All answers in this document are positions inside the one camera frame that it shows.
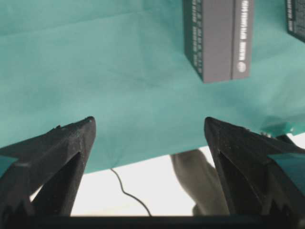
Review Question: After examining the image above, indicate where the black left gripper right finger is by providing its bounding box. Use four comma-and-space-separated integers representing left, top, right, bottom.
204, 117, 305, 222

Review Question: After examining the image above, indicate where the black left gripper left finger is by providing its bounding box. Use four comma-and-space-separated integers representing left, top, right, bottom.
0, 116, 96, 222

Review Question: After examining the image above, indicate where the black camera box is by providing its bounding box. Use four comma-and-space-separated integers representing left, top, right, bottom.
285, 0, 305, 42
182, 0, 254, 83

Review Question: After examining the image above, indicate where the dark grey floor object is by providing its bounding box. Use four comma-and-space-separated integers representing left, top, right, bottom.
170, 149, 230, 216

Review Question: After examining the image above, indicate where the green table cloth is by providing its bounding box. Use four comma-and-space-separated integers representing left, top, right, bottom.
0, 0, 305, 172

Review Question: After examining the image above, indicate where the thin black cable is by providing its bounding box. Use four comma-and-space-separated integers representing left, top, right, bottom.
110, 167, 153, 217

